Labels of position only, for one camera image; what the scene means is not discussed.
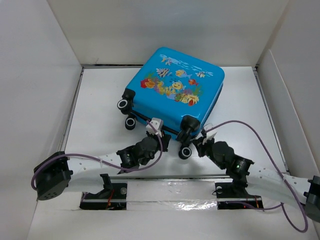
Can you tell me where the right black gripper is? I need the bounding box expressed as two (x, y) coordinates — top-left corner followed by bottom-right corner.
(191, 135), (226, 170)

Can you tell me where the blue kids suitcase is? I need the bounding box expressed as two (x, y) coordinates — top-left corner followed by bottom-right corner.
(117, 47), (225, 159)

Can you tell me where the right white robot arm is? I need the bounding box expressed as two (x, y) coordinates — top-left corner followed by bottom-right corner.
(192, 137), (320, 222)

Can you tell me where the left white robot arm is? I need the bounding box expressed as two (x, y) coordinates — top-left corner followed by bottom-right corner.
(30, 133), (171, 201)

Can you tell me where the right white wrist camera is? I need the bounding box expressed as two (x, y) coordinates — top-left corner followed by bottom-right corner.
(201, 123), (217, 145)

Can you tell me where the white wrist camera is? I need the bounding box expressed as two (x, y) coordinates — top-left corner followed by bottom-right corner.
(201, 123), (217, 145)
(146, 117), (164, 138)

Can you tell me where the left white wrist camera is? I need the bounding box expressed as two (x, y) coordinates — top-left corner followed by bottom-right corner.
(146, 117), (164, 138)

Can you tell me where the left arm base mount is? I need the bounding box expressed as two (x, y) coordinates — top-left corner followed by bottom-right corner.
(79, 174), (128, 211)

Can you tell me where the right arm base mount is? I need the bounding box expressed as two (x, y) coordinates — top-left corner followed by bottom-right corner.
(212, 182), (264, 210)

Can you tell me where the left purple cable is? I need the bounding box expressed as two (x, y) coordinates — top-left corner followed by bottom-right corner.
(30, 120), (164, 208)

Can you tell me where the purple cable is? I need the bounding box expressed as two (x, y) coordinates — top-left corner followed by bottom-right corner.
(30, 120), (164, 208)
(207, 120), (309, 233)

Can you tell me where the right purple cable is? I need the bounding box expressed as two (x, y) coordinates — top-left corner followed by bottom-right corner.
(207, 120), (309, 233)

